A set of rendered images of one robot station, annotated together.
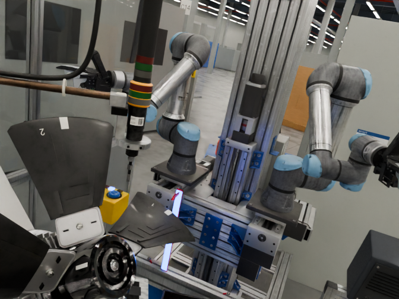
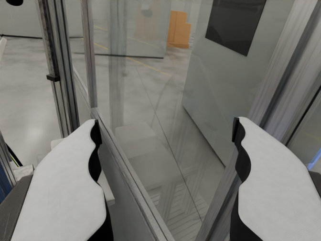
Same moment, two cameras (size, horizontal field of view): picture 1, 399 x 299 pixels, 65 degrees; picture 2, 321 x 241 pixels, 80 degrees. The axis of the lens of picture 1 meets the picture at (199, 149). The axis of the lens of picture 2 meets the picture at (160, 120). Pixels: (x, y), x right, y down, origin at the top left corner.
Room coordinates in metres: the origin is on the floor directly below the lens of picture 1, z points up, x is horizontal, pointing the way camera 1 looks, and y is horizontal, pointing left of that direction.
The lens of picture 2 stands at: (1.24, 0.49, 1.52)
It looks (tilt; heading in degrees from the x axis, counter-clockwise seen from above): 32 degrees down; 129
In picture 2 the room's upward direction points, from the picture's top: 8 degrees clockwise
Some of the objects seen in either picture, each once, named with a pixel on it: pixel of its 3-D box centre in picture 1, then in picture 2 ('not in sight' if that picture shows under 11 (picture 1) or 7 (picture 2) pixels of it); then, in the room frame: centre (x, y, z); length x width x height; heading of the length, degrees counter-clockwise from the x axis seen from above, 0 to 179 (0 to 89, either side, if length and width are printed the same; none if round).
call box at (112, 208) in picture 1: (102, 203); not in sight; (1.03, 0.31, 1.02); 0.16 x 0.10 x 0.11; 73
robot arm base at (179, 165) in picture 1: (183, 159); not in sight; (1.47, 0.07, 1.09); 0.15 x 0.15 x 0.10
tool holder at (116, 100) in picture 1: (131, 120); not in sight; (0.60, 0.14, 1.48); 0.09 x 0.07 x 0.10; 108
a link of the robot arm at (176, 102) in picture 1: (178, 89); not in sight; (1.57, 0.16, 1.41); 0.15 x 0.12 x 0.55; 44
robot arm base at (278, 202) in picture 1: (279, 194); not in sight; (1.30, -0.39, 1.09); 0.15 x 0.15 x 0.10
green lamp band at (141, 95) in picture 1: (140, 93); not in sight; (0.60, 0.13, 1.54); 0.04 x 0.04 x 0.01
